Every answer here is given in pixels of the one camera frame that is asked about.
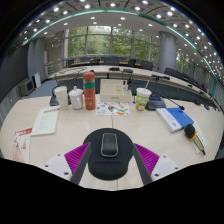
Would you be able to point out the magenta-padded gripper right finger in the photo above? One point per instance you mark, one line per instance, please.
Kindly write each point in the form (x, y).
(165, 165)

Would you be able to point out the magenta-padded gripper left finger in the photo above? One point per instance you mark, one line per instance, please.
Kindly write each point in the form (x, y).
(58, 165)

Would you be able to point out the black computer mouse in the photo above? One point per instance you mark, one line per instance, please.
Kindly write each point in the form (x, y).
(109, 145)

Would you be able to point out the black mouse pad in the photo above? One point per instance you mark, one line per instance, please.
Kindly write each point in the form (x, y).
(108, 168)

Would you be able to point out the red and white leaflet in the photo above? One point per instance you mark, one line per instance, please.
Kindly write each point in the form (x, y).
(22, 146)

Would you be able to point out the black foam handheld microphone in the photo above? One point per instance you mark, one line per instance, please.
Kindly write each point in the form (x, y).
(190, 131)

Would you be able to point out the white paper leaflet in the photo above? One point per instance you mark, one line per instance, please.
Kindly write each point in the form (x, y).
(46, 120)

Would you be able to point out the blue and white book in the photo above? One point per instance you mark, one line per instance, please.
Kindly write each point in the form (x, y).
(176, 118)

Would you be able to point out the black desk microphone unit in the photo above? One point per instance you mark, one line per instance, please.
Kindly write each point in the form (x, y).
(54, 101)
(155, 104)

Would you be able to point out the white paper cup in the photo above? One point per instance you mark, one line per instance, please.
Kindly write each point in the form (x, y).
(62, 98)

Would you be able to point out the green printed paper cup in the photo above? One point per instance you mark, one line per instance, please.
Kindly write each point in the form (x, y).
(142, 101)

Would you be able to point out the white lidded mug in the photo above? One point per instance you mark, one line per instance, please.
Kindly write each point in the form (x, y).
(76, 99)

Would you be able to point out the colourful sticker sheet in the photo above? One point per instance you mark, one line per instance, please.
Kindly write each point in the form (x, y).
(113, 109)

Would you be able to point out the red thermos bottle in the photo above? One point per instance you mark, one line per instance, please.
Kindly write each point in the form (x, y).
(89, 93)

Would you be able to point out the grey box appliance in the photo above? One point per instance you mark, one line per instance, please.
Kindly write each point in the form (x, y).
(26, 87)

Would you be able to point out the cream cardboard box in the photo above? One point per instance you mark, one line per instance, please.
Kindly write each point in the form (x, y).
(115, 95)

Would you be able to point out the white standing panel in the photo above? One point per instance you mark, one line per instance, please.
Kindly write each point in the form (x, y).
(36, 80)

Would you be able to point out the row of dark chairs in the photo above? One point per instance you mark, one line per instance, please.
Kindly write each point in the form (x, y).
(146, 64)

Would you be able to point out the ceiling spot lights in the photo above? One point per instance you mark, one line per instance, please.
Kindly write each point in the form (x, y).
(112, 5)

